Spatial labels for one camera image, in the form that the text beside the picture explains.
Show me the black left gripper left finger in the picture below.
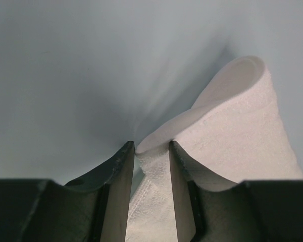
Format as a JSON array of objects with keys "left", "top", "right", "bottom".
[{"left": 0, "top": 141, "right": 135, "bottom": 241}]

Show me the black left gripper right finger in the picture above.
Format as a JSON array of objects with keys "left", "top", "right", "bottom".
[{"left": 169, "top": 141, "right": 303, "bottom": 241}]

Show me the white towel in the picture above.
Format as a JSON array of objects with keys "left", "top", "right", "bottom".
[{"left": 126, "top": 56, "right": 303, "bottom": 241}]

